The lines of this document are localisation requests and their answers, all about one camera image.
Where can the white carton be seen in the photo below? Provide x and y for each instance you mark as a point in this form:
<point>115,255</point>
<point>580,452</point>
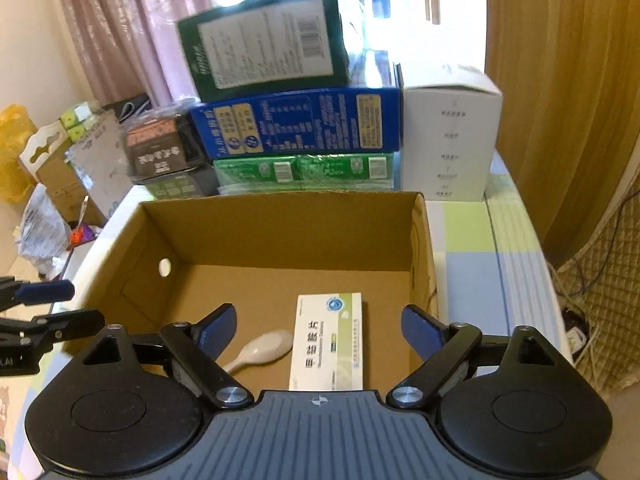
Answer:
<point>450,122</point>

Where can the blue carton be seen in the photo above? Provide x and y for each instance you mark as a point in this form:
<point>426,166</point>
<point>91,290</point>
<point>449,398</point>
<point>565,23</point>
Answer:
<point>363,117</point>

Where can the crumpled white plastic bag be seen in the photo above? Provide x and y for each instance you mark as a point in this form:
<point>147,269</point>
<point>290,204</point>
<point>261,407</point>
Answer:
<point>43,235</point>

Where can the dark green carton top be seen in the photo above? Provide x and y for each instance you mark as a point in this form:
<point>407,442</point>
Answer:
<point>265,46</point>

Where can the brown cardboard box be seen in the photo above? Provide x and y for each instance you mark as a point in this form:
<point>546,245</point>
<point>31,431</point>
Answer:
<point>164,261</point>

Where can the quilted tan chair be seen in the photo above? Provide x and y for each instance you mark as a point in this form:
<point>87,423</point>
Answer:
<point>600,285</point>

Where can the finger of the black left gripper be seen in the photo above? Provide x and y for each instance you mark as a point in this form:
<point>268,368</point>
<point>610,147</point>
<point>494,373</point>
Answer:
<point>40,333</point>
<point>15,292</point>

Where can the white green Mecobalamin box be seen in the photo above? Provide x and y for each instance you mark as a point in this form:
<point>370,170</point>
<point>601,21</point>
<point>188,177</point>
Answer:
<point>327,352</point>

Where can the green packaged carton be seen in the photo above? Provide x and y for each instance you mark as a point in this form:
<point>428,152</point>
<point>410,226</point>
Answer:
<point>377,172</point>

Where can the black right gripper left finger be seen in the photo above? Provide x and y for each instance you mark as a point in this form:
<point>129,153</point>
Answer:
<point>193,350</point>

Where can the dark brown carton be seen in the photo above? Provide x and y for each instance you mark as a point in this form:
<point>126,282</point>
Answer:
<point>157,145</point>

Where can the yellow brown curtain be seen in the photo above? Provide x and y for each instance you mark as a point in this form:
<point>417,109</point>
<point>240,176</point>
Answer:
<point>569,74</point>

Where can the yellow plastic bag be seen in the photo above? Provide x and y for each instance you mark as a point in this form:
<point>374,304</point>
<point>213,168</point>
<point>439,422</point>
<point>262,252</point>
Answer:
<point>15,130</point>

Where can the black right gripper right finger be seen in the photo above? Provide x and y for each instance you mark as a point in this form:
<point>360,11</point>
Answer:
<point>445,351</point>

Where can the brown paper bag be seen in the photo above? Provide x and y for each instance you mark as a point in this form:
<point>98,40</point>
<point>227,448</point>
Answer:
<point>93,169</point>

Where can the pink curtain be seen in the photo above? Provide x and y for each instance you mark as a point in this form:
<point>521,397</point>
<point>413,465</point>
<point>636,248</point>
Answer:
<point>129,47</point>

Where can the beige plastic spoon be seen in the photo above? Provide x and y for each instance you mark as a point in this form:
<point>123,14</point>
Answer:
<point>262,350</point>

